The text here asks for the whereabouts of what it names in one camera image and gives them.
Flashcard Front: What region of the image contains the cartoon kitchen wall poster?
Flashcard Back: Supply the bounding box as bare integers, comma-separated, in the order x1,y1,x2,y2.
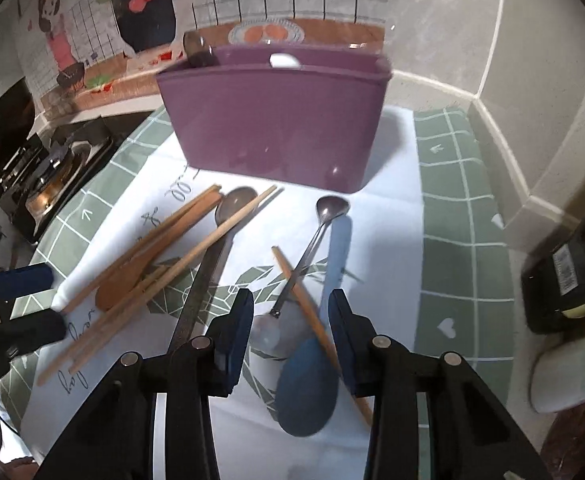
15,0,390,113

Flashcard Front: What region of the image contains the blue plastic spoon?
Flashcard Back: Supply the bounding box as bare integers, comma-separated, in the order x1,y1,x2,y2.
275,212,355,438

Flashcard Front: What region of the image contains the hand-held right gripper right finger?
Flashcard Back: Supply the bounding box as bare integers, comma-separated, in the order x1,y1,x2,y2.
327,287,555,480

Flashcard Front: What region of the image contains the black gas stove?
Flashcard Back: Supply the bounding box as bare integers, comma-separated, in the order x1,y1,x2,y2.
0,117,120,246

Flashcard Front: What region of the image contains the white and green container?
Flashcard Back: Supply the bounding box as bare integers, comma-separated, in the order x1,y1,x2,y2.
529,330,585,414

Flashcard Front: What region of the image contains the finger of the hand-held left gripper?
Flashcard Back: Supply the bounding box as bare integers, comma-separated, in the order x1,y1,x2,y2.
0,310,68,357
0,262,54,305

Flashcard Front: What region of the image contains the purple plastic utensil container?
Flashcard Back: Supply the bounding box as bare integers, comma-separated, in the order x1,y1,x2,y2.
155,44,393,195

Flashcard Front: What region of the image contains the large metal spoon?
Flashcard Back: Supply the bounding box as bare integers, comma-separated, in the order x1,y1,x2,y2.
167,186,259,356

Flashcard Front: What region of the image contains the small metal spoon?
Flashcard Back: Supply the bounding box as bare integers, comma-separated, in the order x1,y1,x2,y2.
270,195,351,318

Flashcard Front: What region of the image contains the black pan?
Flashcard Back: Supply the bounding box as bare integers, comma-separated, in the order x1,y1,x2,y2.
0,77,36,186

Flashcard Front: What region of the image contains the dark ladle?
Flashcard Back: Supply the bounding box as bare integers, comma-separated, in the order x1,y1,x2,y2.
182,31,220,68

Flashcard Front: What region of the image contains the black box with label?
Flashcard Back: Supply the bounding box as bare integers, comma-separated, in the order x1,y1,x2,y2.
519,200,585,336

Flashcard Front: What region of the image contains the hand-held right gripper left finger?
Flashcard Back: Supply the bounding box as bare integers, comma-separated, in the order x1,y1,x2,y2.
32,287,256,480

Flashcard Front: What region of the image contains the wooden spoon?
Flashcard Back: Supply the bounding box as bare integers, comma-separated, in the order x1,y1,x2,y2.
95,197,223,312

